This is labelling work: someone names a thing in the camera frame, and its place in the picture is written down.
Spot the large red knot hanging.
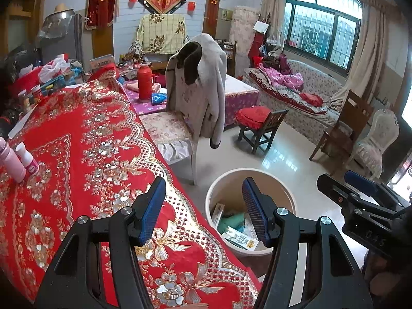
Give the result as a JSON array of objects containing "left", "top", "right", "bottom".
[{"left": 84, "top": 0, "right": 124, "bottom": 31}]

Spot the small red pillow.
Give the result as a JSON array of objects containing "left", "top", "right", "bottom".
[{"left": 301, "top": 92, "right": 323, "bottom": 107}]

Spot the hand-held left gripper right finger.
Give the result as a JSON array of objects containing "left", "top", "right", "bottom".
[{"left": 242, "top": 177, "right": 374, "bottom": 309}]

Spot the white floral cushioned chair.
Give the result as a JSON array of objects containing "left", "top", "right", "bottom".
[{"left": 140, "top": 55, "right": 200, "bottom": 185}]

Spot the person's right forearm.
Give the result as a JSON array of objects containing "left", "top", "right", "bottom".
[{"left": 362, "top": 248, "right": 412, "bottom": 300}]

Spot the barred window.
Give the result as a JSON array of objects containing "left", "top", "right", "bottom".
[{"left": 283, "top": 0, "right": 363, "bottom": 70}]

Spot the white pink-label supplement bottle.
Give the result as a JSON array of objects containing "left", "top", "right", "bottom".
[{"left": 15, "top": 142, "right": 40, "bottom": 176}]

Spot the white green printed box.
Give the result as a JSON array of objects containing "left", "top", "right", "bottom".
[{"left": 224, "top": 227, "right": 260, "bottom": 251}]

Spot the pink quilt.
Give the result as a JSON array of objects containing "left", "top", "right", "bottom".
[{"left": 257, "top": 63, "right": 305, "bottom": 92}]

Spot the brown glass jar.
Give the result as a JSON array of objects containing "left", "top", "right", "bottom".
[{"left": 18, "top": 89, "right": 32, "bottom": 114}]

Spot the pink thermos bottle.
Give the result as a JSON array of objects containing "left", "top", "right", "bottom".
[{"left": 0, "top": 137, "right": 27, "bottom": 183}]

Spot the red patterned sofa blanket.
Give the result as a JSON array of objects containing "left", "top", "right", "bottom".
[{"left": 248, "top": 69, "right": 329, "bottom": 116}]

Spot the white ornate chair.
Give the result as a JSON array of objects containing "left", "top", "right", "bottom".
[{"left": 348, "top": 109, "right": 400, "bottom": 181}]

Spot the grey refrigerator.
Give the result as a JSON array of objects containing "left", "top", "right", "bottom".
[{"left": 39, "top": 13, "right": 85, "bottom": 74}]

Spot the green fluffy cloth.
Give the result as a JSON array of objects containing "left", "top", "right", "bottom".
[{"left": 217, "top": 212, "right": 247, "bottom": 234}]

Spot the brown wooden armchair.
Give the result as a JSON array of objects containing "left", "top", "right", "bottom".
[{"left": 309, "top": 89, "right": 375, "bottom": 168}]

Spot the round red seat cushion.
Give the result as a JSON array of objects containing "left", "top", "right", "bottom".
[{"left": 236, "top": 106, "right": 271, "bottom": 128}]

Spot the small dark wooden stool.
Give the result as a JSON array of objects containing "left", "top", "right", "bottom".
[{"left": 238, "top": 109, "right": 288, "bottom": 154}]

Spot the yellow floral checked cloth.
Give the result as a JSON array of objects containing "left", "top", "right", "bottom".
[{"left": 136, "top": 13, "right": 190, "bottom": 55}]

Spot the low table purple floral cloth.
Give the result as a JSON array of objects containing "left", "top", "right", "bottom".
[{"left": 122, "top": 74, "right": 261, "bottom": 127}]

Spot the red plastic basin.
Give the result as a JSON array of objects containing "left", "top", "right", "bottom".
[{"left": 10, "top": 66, "right": 44, "bottom": 95}]

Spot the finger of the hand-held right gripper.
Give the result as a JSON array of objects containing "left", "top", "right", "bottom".
[
  {"left": 317, "top": 174, "right": 363, "bottom": 205},
  {"left": 344, "top": 170, "right": 401, "bottom": 208}
]

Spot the red thermos flask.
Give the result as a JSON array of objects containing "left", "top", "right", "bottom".
[{"left": 137, "top": 64, "right": 153, "bottom": 102}]

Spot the long gold-ended box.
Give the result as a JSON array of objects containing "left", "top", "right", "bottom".
[{"left": 212, "top": 203, "right": 226, "bottom": 227}]

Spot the floral fabric sofa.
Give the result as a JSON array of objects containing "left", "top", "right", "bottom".
[{"left": 241, "top": 58, "right": 346, "bottom": 136}]

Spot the straw hat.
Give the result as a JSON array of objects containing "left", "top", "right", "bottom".
[{"left": 53, "top": 3, "right": 75, "bottom": 15}]

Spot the white plastic bag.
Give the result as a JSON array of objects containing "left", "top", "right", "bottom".
[{"left": 38, "top": 57, "right": 71, "bottom": 82}]

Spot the floral covered tall appliance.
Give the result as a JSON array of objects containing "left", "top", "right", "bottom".
[{"left": 229, "top": 6, "right": 260, "bottom": 47}]

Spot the beige plastic bucket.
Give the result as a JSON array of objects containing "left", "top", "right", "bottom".
[{"left": 205, "top": 168, "right": 296, "bottom": 257}]

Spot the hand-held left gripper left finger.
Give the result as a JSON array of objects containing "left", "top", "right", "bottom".
[{"left": 34, "top": 176, "right": 167, "bottom": 309}]

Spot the red lid jar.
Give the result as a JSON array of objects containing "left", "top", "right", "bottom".
[{"left": 30, "top": 84, "right": 43, "bottom": 104}]

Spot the printed cardboard box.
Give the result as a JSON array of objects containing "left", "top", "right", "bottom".
[{"left": 89, "top": 55, "right": 115, "bottom": 74}]

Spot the red floral tablecloth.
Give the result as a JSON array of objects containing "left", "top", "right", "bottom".
[{"left": 0, "top": 67, "right": 263, "bottom": 309}]

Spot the beige curtain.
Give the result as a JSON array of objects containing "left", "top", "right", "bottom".
[
  {"left": 331, "top": 5, "right": 387, "bottom": 104},
  {"left": 259, "top": 0, "right": 287, "bottom": 26}
]

